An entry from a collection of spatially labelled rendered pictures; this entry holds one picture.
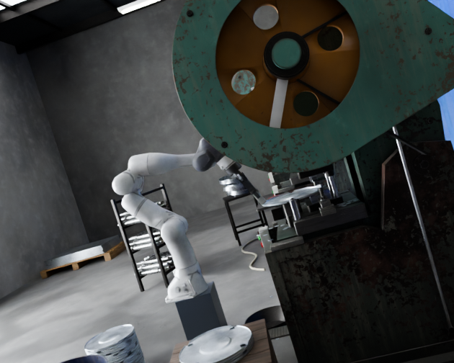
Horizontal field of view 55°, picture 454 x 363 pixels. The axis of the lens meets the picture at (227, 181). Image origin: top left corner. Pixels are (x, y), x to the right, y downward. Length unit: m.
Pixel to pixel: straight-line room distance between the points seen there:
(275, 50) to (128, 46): 7.88
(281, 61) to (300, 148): 0.31
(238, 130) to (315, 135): 0.27
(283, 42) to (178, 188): 7.56
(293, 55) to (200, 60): 0.33
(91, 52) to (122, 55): 0.65
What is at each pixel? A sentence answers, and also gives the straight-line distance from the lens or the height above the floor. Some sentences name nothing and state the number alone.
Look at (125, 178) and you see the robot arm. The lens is 2.11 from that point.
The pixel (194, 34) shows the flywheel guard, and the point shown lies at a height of 1.51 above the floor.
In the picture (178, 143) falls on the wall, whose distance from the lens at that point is 8.89.
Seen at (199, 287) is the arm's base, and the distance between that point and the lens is 2.20.
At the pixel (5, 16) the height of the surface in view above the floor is 4.20.
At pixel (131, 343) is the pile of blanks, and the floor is 0.20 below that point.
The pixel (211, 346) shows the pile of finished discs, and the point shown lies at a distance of 1.77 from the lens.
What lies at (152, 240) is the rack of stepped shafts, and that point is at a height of 0.48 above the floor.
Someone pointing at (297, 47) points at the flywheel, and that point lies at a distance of 1.54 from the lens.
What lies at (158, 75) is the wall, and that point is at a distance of 9.06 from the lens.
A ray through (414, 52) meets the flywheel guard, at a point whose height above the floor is 1.21.
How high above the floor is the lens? 1.08
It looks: 4 degrees down
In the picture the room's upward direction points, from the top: 17 degrees counter-clockwise
